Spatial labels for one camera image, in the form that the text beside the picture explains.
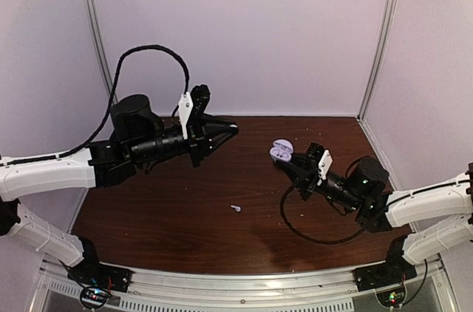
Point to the right aluminium frame post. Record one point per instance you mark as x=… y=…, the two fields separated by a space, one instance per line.
x=380 y=50

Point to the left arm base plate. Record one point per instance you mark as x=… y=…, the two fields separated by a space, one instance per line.
x=106 y=277

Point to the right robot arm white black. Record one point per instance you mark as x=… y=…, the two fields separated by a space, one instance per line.
x=363 y=190

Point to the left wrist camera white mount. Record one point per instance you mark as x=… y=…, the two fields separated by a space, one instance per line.
x=191 y=107

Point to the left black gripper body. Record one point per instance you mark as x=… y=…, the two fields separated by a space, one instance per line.
x=196 y=141

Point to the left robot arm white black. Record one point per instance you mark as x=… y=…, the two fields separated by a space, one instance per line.
x=139 y=141

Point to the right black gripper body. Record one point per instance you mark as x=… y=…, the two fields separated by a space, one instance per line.
x=308 y=185

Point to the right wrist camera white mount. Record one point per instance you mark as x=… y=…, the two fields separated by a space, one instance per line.
x=320 y=159

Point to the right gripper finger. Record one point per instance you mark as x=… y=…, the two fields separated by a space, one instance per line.
x=299 y=159
x=293 y=172

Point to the front aluminium rail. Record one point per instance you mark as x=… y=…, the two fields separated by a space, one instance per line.
x=326 y=290

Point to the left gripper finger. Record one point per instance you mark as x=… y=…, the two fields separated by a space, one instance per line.
x=211 y=120
x=216 y=137

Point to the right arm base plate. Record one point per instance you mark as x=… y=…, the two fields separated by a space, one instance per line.
x=382 y=275

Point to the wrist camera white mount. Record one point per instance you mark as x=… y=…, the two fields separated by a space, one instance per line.
x=191 y=107
x=320 y=159

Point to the round lilac earbud case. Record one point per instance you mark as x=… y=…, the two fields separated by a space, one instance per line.
x=281 y=150

